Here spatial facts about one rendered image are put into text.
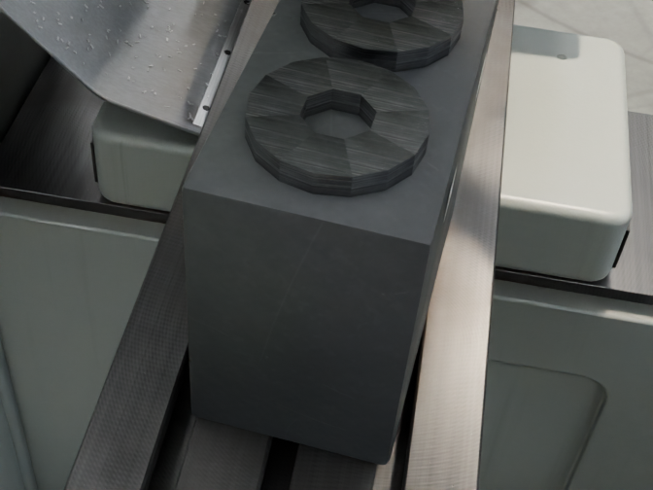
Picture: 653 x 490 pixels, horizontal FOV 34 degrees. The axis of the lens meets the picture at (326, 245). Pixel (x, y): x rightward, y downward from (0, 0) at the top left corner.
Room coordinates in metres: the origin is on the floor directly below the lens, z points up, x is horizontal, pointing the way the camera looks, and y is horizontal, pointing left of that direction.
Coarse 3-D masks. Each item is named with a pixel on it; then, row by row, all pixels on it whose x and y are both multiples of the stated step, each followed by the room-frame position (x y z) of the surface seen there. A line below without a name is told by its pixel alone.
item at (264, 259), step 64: (320, 0) 0.50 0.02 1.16; (384, 0) 0.52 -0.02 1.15; (448, 0) 0.51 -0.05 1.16; (256, 64) 0.45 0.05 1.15; (320, 64) 0.44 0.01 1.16; (384, 64) 0.46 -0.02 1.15; (448, 64) 0.47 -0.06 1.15; (256, 128) 0.38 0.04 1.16; (320, 128) 0.40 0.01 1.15; (384, 128) 0.39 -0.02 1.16; (448, 128) 0.41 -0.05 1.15; (192, 192) 0.35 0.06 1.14; (256, 192) 0.35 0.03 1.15; (320, 192) 0.36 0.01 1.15; (384, 192) 0.36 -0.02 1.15; (448, 192) 0.38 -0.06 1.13; (192, 256) 0.35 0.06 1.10; (256, 256) 0.35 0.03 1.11; (320, 256) 0.34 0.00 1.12; (384, 256) 0.34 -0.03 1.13; (192, 320) 0.35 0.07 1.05; (256, 320) 0.35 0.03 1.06; (320, 320) 0.34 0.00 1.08; (384, 320) 0.33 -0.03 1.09; (192, 384) 0.35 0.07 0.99; (256, 384) 0.35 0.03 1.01; (320, 384) 0.34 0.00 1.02; (384, 384) 0.33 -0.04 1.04; (320, 448) 0.34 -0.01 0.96; (384, 448) 0.33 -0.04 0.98
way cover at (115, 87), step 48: (0, 0) 0.71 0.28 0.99; (48, 0) 0.75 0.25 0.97; (96, 0) 0.79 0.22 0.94; (192, 0) 0.87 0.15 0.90; (240, 0) 0.89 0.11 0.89; (48, 48) 0.70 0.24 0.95; (96, 48) 0.74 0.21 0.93; (144, 48) 0.78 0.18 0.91; (192, 48) 0.80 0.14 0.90; (144, 96) 0.71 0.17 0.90; (192, 96) 0.73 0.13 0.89
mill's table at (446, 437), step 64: (256, 0) 0.79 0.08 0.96; (512, 0) 0.83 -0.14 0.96; (448, 256) 0.50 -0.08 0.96; (128, 320) 0.42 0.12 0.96; (448, 320) 0.45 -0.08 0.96; (128, 384) 0.37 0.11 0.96; (448, 384) 0.40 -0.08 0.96; (128, 448) 0.33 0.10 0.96; (192, 448) 0.33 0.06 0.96; (256, 448) 0.34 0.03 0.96; (448, 448) 0.35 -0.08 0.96
